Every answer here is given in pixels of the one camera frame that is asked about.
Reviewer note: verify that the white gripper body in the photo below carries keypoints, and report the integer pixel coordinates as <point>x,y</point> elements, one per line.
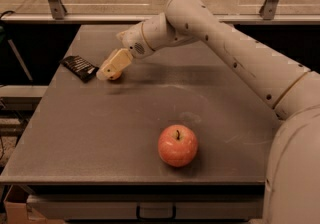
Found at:
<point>134,43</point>

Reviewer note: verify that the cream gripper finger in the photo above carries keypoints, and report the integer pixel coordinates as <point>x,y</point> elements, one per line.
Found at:
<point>118,60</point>

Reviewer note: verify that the small orange fruit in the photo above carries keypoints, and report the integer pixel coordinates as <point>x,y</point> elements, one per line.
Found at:
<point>115,76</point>

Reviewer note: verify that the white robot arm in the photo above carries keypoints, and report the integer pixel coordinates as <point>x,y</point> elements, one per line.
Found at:
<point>292,194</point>

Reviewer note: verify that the black rxbar chocolate wrapper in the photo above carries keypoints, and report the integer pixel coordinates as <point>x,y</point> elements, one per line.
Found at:
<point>80,67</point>

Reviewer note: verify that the red apple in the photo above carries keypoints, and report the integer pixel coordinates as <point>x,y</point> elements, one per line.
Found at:
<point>177,145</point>

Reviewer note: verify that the grey table drawer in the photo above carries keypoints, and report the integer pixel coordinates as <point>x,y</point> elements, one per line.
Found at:
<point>103,207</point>

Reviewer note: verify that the cardboard box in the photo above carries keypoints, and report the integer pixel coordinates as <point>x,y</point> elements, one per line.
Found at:
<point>18,212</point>

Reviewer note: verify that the metal rail bar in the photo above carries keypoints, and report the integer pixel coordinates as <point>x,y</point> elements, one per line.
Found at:
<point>104,19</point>

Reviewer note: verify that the black drawer handle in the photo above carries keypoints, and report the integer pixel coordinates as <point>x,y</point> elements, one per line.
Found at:
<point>155,212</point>

